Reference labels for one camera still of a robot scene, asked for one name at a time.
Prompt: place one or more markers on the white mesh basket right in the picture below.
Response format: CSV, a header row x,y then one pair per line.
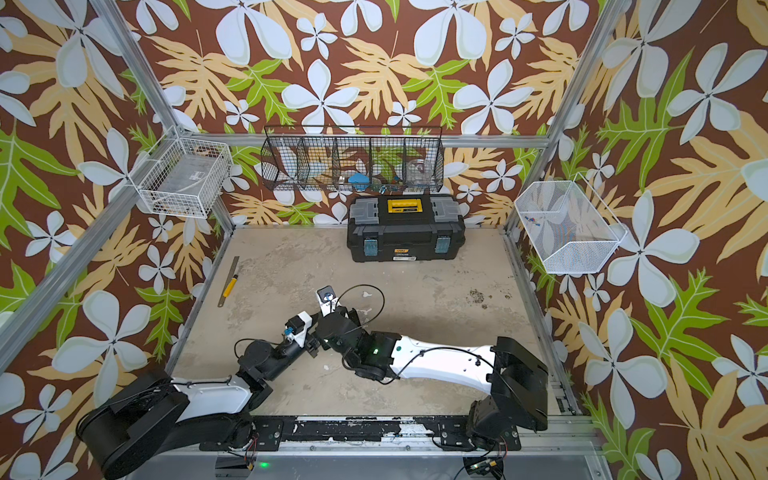
x,y
571,228

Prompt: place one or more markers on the black wire wall basket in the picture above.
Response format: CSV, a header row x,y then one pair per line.
x,y
362,159

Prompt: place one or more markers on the yellow utility knife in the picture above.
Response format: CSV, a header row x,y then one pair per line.
x,y
230,286

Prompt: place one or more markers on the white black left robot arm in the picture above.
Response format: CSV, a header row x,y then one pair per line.
x,y
159,413

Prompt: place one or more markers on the black deli toolbox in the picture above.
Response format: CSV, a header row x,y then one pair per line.
x,y
405,228

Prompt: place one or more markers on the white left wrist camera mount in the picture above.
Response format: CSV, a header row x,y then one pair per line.
x,y
297,325

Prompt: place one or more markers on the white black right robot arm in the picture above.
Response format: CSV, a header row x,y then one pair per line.
x,y
513,379

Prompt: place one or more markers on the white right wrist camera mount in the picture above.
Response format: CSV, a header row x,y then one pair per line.
x,y
327,300

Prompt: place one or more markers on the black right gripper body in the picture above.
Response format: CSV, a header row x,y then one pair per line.
x,y
319,332

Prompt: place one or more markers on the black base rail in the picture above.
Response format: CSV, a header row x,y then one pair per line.
x,y
445,432

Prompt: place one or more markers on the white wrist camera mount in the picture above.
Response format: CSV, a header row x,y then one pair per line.
x,y
297,325
327,300

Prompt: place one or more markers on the white wire basket left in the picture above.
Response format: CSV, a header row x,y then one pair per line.
x,y
184,176

